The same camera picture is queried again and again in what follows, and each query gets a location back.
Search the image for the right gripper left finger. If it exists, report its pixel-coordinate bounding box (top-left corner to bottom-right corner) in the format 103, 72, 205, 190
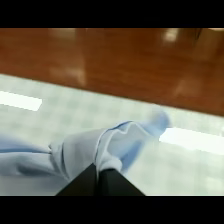
55, 162, 98, 197

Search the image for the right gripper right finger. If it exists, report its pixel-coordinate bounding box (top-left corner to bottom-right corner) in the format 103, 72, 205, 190
98, 168, 146, 197

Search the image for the light blue shirt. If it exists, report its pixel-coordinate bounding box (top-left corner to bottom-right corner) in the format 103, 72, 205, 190
0, 109, 172, 182

